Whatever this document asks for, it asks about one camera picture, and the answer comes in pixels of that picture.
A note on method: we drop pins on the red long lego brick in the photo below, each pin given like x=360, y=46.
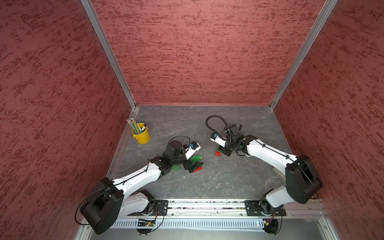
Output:
x=198, y=169

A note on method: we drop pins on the aluminium rail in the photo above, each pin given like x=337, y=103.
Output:
x=235, y=208

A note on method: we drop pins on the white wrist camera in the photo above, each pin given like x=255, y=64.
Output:
x=192, y=149
x=218, y=139

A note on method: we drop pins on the dark green long lego brick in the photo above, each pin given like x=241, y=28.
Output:
x=197, y=157

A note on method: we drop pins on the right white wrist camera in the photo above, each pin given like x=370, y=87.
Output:
x=218, y=139

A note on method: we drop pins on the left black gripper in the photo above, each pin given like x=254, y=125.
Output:
x=191, y=169

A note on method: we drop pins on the white perforated cable duct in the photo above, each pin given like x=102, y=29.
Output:
x=193, y=224

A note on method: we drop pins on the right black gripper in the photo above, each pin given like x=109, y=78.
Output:
x=224, y=150

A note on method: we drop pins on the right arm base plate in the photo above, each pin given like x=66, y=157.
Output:
x=258, y=208

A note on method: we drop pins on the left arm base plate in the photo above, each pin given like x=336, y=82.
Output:
x=156, y=207

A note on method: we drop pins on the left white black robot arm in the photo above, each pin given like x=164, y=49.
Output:
x=114, y=199

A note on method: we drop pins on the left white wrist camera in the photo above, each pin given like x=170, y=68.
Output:
x=192, y=149

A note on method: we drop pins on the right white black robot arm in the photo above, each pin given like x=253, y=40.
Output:
x=302, y=180

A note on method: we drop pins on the yellow pencil cup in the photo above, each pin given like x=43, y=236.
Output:
x=143, y=137

